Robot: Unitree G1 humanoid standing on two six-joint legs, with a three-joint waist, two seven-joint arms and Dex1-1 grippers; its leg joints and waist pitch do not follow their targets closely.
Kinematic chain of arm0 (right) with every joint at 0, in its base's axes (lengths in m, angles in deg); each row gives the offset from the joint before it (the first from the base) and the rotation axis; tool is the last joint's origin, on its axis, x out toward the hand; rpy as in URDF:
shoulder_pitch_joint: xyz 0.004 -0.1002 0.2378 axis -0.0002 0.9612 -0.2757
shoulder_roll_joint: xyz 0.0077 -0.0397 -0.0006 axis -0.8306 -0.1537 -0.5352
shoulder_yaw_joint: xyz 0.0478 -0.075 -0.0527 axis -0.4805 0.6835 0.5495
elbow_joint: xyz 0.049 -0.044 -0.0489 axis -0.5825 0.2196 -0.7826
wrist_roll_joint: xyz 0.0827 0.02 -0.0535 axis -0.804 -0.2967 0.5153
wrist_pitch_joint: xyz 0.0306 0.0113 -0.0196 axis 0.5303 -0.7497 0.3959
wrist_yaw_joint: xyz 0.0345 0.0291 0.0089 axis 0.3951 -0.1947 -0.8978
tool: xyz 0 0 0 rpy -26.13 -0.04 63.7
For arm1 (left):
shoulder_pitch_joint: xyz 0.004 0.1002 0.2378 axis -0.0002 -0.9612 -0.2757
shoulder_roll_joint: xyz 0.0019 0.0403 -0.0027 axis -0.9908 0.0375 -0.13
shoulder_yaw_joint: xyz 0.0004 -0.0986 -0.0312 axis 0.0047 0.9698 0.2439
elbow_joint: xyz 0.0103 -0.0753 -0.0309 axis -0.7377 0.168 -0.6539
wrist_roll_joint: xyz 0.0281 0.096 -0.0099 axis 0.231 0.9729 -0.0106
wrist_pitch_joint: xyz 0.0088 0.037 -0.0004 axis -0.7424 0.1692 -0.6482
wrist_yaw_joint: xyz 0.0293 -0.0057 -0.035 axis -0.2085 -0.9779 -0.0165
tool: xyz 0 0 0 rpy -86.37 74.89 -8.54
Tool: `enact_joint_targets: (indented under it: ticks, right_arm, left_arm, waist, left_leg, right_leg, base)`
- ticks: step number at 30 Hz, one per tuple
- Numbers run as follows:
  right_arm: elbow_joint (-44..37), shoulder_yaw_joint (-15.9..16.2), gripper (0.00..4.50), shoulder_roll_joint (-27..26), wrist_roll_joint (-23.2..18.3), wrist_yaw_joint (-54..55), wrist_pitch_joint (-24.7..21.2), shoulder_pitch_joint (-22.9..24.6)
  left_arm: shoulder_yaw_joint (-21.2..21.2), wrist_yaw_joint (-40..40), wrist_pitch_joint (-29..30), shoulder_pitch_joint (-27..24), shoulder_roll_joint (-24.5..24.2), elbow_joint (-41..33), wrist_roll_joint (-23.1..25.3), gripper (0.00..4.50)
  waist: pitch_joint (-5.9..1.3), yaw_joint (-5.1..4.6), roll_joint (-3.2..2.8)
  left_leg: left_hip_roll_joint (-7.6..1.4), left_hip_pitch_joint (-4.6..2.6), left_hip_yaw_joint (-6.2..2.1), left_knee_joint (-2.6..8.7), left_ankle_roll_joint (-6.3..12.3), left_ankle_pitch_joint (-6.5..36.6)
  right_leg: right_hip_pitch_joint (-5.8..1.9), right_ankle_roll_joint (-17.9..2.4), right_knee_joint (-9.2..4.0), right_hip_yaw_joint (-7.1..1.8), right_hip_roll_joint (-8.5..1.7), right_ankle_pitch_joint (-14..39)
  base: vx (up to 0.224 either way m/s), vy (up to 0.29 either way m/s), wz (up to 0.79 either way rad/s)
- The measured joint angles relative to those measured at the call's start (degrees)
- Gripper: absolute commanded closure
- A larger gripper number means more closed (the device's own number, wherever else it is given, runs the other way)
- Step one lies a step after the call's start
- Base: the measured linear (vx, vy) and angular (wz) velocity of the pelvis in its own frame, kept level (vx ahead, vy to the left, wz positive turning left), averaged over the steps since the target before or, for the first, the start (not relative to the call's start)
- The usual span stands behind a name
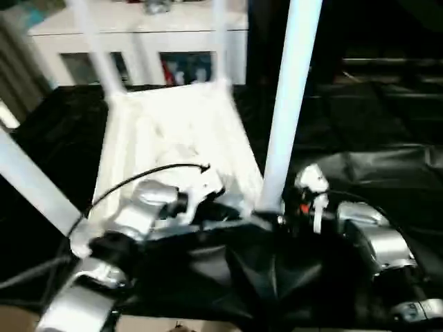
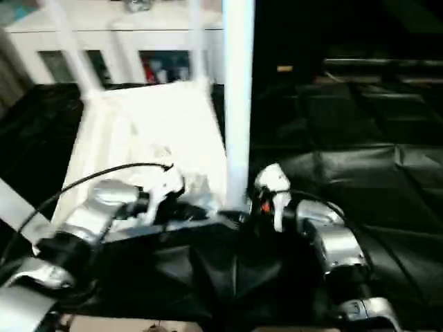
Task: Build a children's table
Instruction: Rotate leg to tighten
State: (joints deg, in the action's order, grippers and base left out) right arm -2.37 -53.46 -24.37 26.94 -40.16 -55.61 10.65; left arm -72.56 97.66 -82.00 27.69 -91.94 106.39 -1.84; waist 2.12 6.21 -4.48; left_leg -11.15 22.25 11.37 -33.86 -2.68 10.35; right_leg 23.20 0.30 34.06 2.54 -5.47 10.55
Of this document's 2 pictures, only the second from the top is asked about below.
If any white plastic table top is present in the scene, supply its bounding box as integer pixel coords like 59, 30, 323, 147
33, 77, 250, 255

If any white plastic table leg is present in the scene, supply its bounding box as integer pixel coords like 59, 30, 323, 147
44, 0, 105, 100
0, 178, 56, 253
186, 0, 210, 87
221, 0, 257, 212

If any black mat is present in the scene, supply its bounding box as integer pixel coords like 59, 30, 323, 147
0, 82, 443, 326

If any black cabinet gold label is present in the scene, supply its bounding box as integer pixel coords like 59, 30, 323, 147
254, 0, 326, 86

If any white glass-door cabinet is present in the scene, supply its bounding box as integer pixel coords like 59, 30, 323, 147
5, 0, 226, 86

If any black side table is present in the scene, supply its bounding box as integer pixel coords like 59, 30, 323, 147
323, 57, 443, 82

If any dark grey bundle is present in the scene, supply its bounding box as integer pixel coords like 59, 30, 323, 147
126, 0, 153, 13

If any grey curtain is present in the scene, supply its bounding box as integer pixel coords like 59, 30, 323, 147
0, 30, 32, 111

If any teal patterned strip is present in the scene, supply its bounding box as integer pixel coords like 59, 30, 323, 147
0, 3, 35, 25

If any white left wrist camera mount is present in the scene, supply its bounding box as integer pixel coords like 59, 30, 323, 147
141, 167, 188, 224

